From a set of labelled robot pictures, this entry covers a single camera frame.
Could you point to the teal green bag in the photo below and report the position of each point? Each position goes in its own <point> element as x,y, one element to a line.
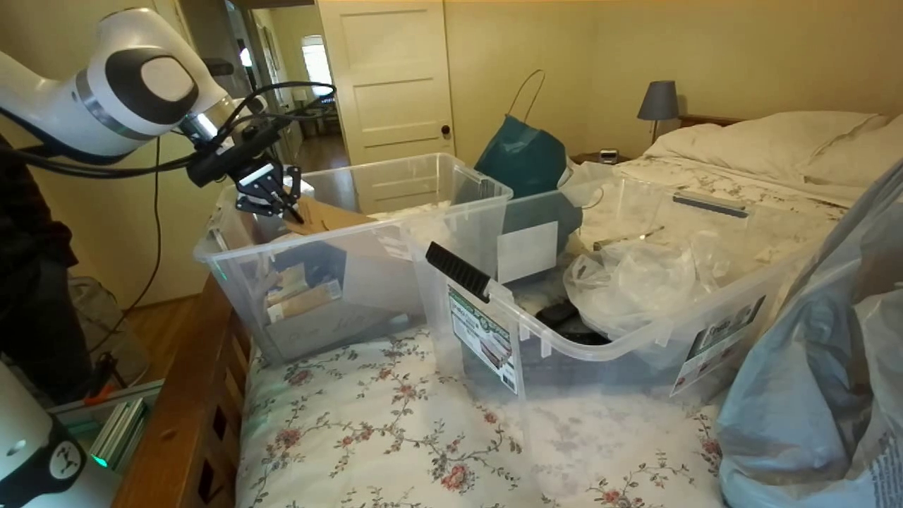
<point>520,155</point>

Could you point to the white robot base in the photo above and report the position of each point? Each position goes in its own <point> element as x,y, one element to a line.
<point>40,464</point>

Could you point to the clear crumpled plastic bag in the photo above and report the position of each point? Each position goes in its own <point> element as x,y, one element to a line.
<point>641,258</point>

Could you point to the floral bed sheet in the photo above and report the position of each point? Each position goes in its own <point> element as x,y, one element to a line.
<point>376,427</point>

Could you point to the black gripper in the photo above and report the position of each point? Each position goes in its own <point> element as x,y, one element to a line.
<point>255,170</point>

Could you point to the grey plastic bag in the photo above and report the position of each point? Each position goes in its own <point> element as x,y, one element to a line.
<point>813,415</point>

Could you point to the wooden bed frame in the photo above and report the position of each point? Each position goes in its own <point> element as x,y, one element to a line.
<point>190,447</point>

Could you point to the grey table lamp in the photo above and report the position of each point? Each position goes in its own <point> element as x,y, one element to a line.
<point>660,104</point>

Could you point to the white pillow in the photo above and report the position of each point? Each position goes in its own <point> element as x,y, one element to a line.
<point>861,155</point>
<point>778,144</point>

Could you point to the grey remote control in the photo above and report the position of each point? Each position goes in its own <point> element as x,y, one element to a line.
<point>712,203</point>

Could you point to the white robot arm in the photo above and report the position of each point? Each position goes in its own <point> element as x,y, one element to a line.
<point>139,83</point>

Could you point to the clear plastic storage bin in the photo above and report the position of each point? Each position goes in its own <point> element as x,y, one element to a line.
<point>409,202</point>

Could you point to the white panel door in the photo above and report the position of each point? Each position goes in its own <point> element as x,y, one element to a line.
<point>390,70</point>

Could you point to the brown cardboard box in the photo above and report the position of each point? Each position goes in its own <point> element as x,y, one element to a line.
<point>303,265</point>

